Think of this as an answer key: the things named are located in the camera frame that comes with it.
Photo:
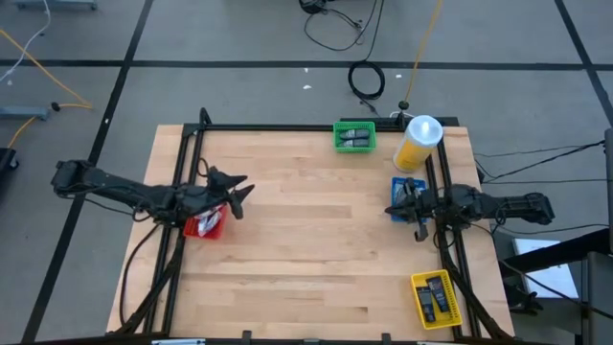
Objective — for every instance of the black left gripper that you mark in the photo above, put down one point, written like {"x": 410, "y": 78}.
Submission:
{"x": 201, "y": 199}

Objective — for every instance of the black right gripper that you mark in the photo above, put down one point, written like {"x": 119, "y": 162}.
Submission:
{"x": 431, "y": 206}

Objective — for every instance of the small white tube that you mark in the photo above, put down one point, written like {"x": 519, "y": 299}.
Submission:
{"x": 213, "y": 225}
{"x": 205, "y": 218}

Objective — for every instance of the dark blue toiletry tube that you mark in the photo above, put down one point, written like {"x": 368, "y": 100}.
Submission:
{"x": 425, "y": 304}
{"x": 438, "y": 293}

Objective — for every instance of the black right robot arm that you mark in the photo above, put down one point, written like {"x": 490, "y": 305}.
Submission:
{"x": 498, "y": 206}

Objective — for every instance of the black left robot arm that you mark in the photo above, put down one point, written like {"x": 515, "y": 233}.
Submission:
{"x": 124, "y": 188}

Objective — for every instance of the blue plastic basket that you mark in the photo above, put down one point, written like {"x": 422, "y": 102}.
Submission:
{"x": 393, "y": 218}

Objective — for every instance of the red plastic basket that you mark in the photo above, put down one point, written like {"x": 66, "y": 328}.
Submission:
{"x": 191, "y": 231}

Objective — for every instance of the yellow canister with white lid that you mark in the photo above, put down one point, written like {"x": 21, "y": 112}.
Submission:
{"x": 414, "y": 148}

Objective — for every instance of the green plastic basket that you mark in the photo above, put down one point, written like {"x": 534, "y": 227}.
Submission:
{"x": 354, "y": 151}

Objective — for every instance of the yellow plastic basket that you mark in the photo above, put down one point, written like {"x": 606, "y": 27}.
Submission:
{"x": 452, "y": 297}

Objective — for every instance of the black clamp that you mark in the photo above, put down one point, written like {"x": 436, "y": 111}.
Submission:
{"x": 524, "y": 299}

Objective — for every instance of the white sheet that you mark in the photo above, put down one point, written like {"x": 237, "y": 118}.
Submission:
{"x": 551, "y": 278}

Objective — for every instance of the black beam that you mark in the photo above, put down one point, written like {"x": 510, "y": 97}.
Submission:
{"x": 565, "y": 249}

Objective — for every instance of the grey cabinet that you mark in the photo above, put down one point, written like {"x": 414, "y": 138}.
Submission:
{"x": 598, "y": 297}

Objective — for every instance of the grey stand foot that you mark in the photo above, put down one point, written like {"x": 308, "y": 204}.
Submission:
{"x": 21, "y": 113}
{"x": 52, "y": 4}

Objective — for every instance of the black caster wheel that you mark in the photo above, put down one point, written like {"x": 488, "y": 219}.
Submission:
{"x": 6, "y": 160}

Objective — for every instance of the black metal table frame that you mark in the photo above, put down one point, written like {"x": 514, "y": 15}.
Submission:
{"x": 268, "y": 128}

